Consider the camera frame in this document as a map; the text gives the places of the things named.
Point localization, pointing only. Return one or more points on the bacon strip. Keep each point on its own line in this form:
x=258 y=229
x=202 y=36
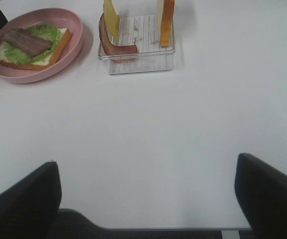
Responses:
x=22 y=39
x=108 y=47

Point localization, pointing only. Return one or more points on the green lettuce leaf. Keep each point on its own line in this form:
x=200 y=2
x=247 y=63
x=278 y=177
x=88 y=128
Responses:
x=45 y=31

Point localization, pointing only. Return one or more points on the pink round plate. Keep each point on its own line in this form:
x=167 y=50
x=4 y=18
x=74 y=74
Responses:
x=58 y=17

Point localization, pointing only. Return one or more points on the yellow cheese slice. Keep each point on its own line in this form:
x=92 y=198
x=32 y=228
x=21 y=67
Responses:
x=112 y=19

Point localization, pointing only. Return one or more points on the bread slice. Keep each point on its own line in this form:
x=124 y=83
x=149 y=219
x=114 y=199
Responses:
x=165 y=13
x=40 y=65

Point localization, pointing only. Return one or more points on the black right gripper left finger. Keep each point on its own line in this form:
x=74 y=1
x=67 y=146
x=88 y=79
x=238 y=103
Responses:
x=29 y=207

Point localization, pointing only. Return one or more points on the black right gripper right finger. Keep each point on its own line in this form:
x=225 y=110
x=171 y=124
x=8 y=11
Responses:
x=261 y=191

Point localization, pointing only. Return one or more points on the clear right plastic tray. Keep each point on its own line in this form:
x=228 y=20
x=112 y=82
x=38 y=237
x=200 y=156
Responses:
x=143 y=32

